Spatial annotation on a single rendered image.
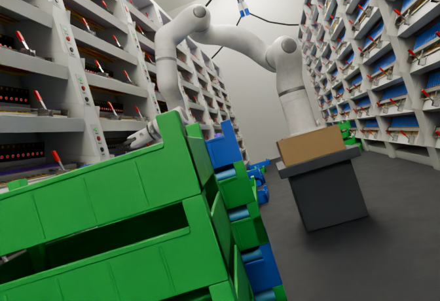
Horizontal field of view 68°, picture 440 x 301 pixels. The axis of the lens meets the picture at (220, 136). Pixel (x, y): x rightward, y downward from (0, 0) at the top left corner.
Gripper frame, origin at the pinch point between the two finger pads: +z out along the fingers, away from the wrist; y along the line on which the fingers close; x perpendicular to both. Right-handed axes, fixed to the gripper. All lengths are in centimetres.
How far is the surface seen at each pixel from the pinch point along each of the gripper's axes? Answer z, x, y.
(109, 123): -4.4, 9.5, -10.0
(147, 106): -3.6, 21.5, 42.6
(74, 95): -5.5, 19.8, -27.4
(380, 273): -70, -68, -42
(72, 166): 3.7, -3.2, -32.2
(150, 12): -15, 104, 113
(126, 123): -4.3, 9.4, 4.2
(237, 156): -55, -24, -71
